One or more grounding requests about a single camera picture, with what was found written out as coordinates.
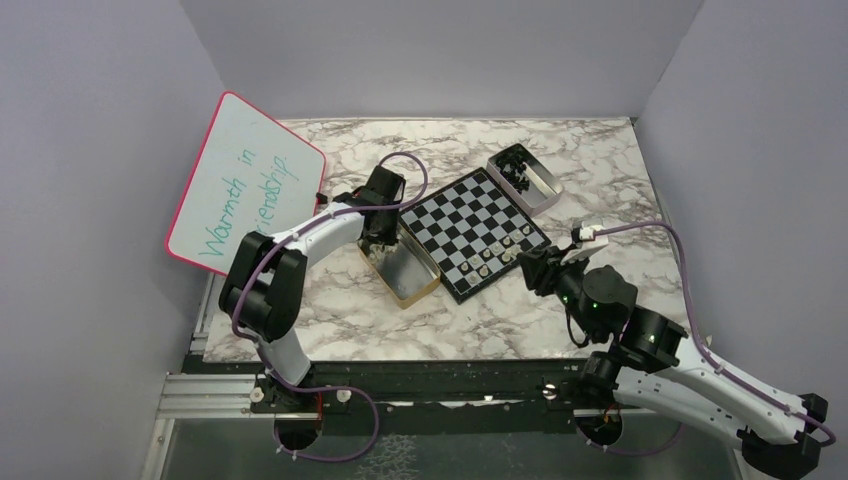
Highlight silver white tin tray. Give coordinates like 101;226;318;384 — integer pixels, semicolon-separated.
485;144;564;217

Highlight gold tin tray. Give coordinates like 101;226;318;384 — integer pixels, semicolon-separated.
357;227;440;309

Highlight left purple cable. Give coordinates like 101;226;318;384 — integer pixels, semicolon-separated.
228;152;431;464

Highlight white board pink rim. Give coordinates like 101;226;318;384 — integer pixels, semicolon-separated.
165;91;327;275

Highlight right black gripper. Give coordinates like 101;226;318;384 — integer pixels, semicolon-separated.
516;242;601;339

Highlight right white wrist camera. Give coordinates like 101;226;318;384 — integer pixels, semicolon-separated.
567;222;609;262

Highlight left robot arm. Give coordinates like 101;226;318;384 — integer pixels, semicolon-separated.
218;166;406;411

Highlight black metal base rail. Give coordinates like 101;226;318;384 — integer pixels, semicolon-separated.
155;357;747;439

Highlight black white chess board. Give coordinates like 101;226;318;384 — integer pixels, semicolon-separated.
400;168;551;304

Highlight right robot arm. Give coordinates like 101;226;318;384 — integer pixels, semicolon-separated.
518;247;828;479

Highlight pile of black pieces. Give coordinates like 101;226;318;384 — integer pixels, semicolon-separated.
493;144;537;193

